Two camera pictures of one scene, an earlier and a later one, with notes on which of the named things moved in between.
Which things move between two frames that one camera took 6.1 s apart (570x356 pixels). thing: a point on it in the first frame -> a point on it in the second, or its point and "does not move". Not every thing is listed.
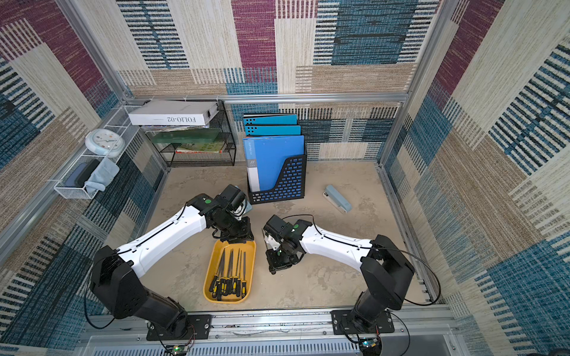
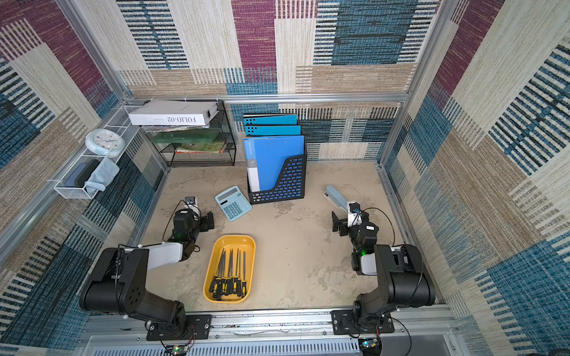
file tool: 219,285 does not move
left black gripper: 245,235 -> 202,222
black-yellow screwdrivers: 214,291 does not move
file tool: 216,276 does not move
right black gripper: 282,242 -> 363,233
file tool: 238,281 does not move
